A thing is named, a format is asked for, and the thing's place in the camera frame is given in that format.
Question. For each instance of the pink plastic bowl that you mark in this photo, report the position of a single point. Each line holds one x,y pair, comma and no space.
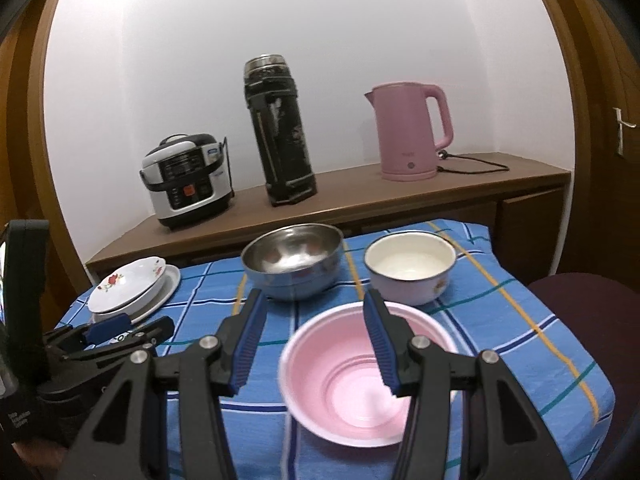
340,390

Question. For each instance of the wooden door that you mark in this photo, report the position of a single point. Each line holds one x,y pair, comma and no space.
20,135
610,200

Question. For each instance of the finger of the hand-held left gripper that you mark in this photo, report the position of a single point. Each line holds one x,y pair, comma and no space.
107,330
155,332

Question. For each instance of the silver and black rice cooker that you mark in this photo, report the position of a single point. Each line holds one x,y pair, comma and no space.
185,185

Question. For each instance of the dark maroon chair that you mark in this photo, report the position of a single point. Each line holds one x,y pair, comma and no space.
590,320

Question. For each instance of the plain white plate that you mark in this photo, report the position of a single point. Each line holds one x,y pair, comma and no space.
167,287

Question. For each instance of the pink electric kettle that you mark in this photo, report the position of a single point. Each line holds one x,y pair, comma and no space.
405,130

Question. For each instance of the blue plaid tablecloth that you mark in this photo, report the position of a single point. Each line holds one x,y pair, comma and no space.
500,340

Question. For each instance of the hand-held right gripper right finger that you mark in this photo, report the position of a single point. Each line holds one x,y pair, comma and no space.
382,345

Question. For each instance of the black thermos flask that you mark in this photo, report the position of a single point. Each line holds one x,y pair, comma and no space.
280,130

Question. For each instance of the white enamel bowl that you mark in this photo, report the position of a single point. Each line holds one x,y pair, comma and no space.
410,260

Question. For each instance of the white plate with red flowers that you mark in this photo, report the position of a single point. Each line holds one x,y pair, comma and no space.
125,282

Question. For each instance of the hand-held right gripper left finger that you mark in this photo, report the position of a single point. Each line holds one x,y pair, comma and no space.
247,345

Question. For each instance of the wooden sideboard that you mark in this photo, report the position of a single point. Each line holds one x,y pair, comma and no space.
350,195

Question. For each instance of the stainless steel bowl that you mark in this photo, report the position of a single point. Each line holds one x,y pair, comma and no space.
295,255

